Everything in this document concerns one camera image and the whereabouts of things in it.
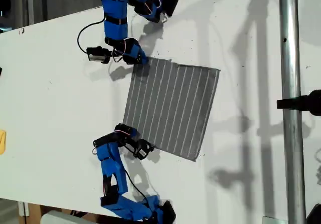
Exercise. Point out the grey white-striped towel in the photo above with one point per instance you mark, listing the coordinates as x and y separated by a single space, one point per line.
173 108

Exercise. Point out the grey vertical bar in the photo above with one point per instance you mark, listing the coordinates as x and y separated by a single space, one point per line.
30 3

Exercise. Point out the yellow object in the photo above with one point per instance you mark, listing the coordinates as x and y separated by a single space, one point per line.
2 142

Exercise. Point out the wooden table leg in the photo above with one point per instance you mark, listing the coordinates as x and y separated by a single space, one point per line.
33 214

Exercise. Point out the black clamp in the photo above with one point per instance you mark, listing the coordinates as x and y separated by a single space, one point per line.
311 102

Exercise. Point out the black rounded object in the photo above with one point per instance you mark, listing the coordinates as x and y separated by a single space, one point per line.
314 215

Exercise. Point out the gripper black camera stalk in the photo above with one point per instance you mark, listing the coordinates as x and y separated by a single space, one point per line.
130 143
115 53

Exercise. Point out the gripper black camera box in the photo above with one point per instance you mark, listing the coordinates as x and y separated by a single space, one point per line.
97 54
143 150

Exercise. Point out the white metal bracket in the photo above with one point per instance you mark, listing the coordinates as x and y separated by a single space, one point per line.
23 209

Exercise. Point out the steel post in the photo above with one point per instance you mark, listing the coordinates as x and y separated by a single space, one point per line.
291 58

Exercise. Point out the shiny metal bracket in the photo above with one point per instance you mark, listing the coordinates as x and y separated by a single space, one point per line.
274 220

